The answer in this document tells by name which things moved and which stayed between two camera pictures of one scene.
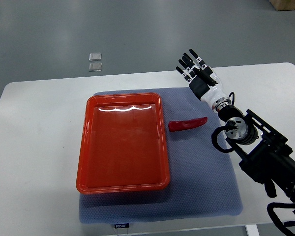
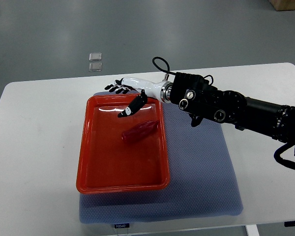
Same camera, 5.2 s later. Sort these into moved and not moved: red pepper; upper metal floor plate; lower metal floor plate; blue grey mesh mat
Moved: red pepper
Not moved: blue grey mesh mat; lower metal floor plate; upper metal floor plate
